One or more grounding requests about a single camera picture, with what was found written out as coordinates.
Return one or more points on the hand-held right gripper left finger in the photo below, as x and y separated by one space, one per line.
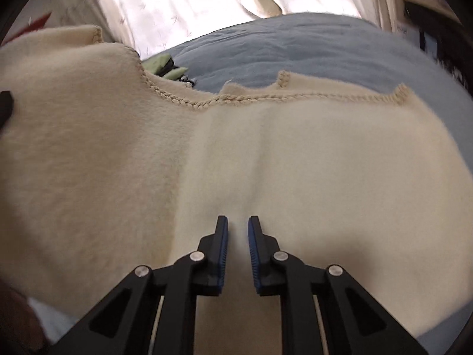
223 251

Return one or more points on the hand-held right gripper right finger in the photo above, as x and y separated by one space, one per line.
253 255

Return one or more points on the red cloth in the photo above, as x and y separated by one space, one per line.
37 24

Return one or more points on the cream fleece garment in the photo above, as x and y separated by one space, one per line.
314 162

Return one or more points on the white sheer curtain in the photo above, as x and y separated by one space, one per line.
192 3

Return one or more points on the blue bed blanket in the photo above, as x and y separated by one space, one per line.
295 44

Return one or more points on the person's left forearm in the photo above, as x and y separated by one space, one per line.
16 321

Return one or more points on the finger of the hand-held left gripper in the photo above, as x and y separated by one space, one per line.
5 107

